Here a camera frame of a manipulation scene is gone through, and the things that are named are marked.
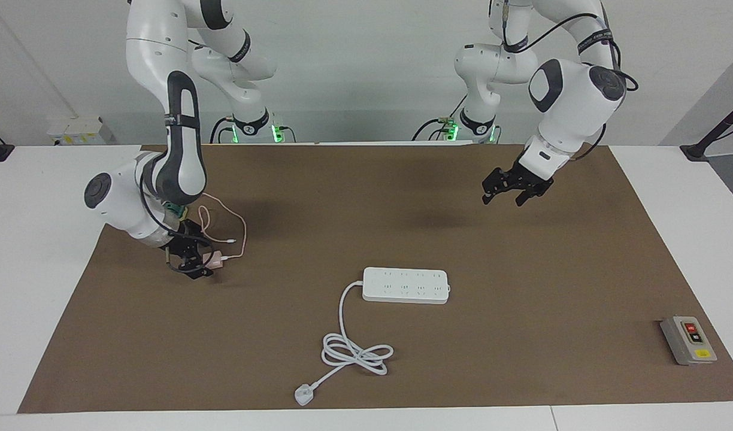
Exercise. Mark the brown table mat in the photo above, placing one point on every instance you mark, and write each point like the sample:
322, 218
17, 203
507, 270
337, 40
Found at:
366, 227

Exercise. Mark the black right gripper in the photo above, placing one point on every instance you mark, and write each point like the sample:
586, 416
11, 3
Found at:
185, 242

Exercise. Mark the green and yellow fixture block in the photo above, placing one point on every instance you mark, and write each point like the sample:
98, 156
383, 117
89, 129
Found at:
175, 209

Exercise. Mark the pink charger adapter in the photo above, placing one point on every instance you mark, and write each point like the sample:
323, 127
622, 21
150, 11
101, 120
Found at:
214, 259

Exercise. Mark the grey on-off switch box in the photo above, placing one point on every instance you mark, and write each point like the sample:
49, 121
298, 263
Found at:
688, 341

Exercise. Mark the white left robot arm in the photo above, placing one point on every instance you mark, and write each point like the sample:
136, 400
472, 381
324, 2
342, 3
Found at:
576, 102

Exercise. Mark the black pole stand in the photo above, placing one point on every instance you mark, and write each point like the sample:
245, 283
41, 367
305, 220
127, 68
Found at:
717, 129

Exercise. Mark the white power strip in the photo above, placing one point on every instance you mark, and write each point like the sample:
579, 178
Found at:
405, 286

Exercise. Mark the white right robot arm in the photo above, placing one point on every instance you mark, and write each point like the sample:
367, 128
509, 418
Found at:
181, 149

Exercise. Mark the white wall socket box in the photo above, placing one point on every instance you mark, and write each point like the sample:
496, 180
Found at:
79, 130

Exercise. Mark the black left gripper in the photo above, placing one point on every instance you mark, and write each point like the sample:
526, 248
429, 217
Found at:
522, 176

